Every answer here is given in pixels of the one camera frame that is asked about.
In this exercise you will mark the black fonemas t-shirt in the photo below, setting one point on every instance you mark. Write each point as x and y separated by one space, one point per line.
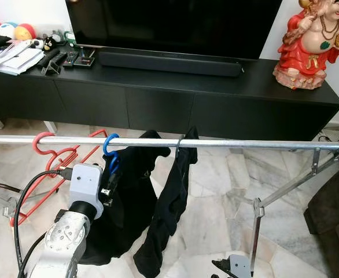
129 197
169 214

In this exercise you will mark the red plastic hanger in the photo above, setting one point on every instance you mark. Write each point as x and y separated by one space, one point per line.
35 142

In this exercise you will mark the blue plastic hanger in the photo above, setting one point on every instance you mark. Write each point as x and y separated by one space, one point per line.
107 145

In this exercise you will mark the black television cabinet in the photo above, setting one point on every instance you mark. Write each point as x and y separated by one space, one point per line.
158 110

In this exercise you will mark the dark brown fabric sofa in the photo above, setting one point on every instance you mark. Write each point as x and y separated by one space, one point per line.
331 202

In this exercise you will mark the black soundbar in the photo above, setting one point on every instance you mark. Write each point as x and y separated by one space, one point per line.
169 62

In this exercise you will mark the silver metal clothes rack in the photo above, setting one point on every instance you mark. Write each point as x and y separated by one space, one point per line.
244 143

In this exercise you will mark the small black yellow plush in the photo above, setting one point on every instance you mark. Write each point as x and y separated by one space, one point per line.
49 44

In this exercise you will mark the white paper stack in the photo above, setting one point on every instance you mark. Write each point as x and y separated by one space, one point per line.
16 61

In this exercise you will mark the orange plush ball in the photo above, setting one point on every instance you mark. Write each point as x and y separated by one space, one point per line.
25 32

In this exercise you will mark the black flat television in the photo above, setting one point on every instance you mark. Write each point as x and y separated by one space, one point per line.
175 23

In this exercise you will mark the teal white plush ball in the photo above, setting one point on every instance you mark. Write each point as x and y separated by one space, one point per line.
6 30

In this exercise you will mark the red laughing buddha statue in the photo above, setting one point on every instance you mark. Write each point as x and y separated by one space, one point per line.
308 52

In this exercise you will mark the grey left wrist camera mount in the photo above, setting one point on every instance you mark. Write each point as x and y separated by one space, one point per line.
85 182

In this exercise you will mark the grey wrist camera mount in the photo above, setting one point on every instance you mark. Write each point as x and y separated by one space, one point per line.
239 267
85 182

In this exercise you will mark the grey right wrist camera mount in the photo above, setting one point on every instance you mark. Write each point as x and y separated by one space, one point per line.
239 267

